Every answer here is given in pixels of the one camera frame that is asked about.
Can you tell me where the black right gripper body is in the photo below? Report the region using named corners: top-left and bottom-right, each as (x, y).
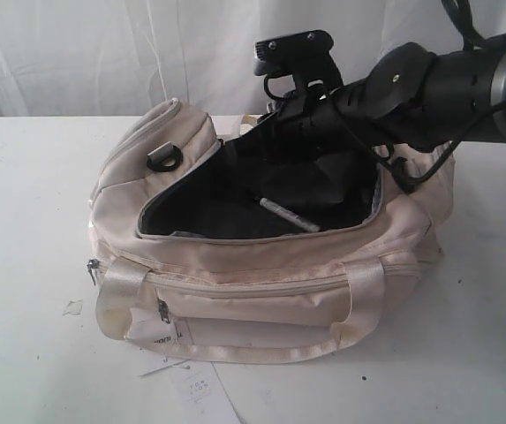
top-left (252, 90), bottom-right (345, 155)

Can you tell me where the cream fabric duffel bag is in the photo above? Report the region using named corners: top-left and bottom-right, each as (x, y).
top-left (88, 98), bottom-right (455, 364)

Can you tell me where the white paper hang tag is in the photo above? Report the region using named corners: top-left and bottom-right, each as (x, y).
top-left (124, 308), bottom-right (192, 377)

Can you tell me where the green and white marker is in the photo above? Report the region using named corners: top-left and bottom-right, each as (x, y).
top-left (259, 198), bottom-right (321, 233)

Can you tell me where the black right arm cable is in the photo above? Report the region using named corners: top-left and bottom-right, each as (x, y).
top-left (336, 0), bottom-right (506, 195)

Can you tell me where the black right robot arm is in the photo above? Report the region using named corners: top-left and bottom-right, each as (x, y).
top-left (254, 30), bottom-right (506, 151)

